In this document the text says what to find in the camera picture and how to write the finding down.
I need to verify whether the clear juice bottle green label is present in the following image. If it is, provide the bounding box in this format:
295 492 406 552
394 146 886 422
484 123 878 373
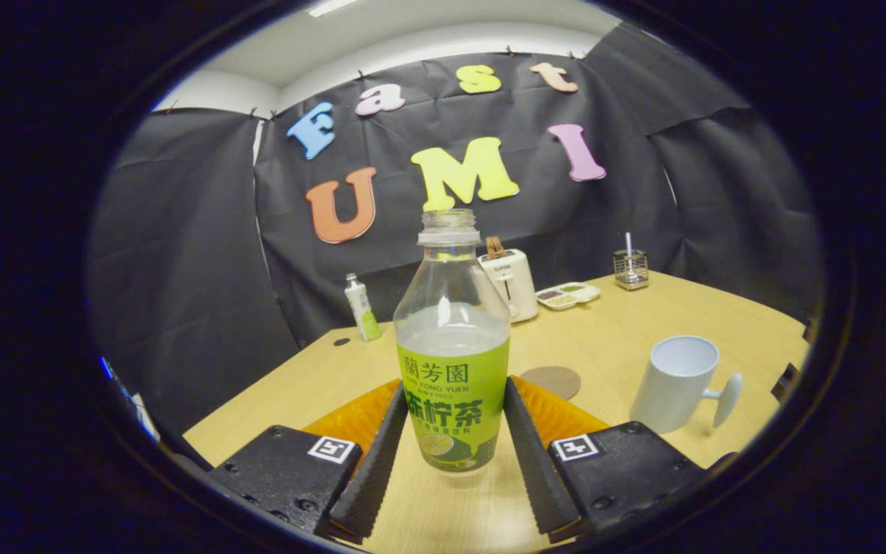
393 209 511 474

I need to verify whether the wooden table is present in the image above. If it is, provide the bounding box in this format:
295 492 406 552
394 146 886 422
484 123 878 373
183 271 811 554

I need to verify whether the black backdrop cloth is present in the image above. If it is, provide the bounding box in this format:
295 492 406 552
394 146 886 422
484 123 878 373
88 23 824 436

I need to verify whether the white toaster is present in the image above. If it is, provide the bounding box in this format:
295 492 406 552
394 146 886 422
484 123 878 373
478 248 540 324

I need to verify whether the round brown coaster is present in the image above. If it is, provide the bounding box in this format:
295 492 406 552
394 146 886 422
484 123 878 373
520 365 582 401

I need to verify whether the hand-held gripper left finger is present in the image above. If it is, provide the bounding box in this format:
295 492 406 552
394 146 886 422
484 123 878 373
208 377 411 539

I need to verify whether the small white green bottle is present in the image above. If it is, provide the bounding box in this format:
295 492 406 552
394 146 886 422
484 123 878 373
344 272 382 342

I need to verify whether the white cup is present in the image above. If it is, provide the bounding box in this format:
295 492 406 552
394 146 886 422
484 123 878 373
629 335 744 436

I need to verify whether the white divided snack tray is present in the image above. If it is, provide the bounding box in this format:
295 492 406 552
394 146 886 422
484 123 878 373
535 282 601 311

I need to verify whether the wire mesh holder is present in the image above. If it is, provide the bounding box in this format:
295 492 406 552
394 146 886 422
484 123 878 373
613 248 650 291

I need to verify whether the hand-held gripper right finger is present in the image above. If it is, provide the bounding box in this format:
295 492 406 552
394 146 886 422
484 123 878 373
502 375 710 539

